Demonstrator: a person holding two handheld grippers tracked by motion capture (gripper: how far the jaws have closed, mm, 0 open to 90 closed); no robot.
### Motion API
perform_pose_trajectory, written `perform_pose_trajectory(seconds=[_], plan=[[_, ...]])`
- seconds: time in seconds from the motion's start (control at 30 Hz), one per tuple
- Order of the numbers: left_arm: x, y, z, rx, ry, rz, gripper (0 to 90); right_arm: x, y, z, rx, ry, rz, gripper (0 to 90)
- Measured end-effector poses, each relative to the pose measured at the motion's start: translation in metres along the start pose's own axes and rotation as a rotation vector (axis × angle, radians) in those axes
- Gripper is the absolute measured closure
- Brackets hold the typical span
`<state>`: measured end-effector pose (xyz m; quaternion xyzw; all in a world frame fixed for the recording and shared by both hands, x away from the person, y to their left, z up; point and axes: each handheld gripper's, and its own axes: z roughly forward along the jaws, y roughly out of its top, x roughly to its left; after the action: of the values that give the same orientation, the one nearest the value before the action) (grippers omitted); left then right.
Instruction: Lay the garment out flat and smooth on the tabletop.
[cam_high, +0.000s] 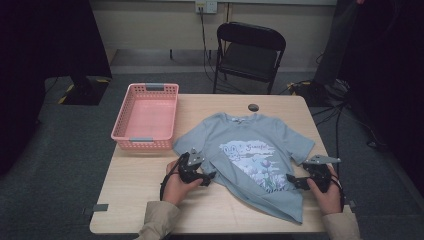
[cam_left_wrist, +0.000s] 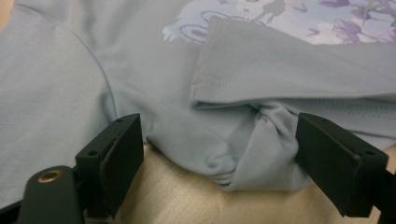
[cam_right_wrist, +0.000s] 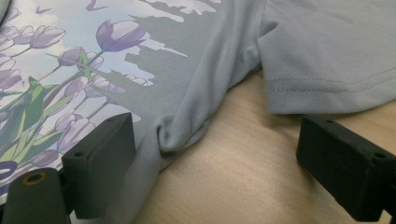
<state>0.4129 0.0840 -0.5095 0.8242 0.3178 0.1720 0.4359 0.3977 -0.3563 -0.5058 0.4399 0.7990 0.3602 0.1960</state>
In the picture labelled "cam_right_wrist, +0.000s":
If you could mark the light blue printed t-shirt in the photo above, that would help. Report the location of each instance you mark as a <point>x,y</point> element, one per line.
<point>202,56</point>

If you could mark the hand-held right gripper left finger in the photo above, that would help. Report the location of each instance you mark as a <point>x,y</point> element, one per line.
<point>99,165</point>

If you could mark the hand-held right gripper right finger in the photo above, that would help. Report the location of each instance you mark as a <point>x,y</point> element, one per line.
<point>345,168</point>

